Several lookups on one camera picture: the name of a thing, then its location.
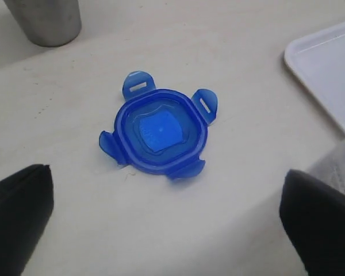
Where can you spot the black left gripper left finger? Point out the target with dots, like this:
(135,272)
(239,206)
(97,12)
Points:
(26,204)

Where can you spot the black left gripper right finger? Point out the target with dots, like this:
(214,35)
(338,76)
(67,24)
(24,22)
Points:
(313,217)

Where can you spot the blue plastic lid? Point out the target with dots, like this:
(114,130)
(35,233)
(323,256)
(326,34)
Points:
(160,131)

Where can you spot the stainless steel cup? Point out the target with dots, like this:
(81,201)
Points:
(47,23)

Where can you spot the clear plastic container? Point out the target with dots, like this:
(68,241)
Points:
(331,168)

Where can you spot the white plastic tray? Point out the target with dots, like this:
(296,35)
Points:
(318,62)

